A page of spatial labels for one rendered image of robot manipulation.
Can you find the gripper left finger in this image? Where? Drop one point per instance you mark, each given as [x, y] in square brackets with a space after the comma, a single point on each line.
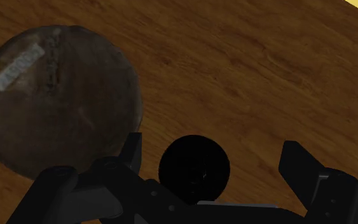
[110, 186]

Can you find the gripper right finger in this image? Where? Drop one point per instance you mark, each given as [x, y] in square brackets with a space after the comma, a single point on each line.
[324, 189]

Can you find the black round object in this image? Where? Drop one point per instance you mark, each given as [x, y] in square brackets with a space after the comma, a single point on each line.
[194, 169]

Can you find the brown round ball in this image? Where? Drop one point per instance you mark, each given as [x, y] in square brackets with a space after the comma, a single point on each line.
[57, 99]

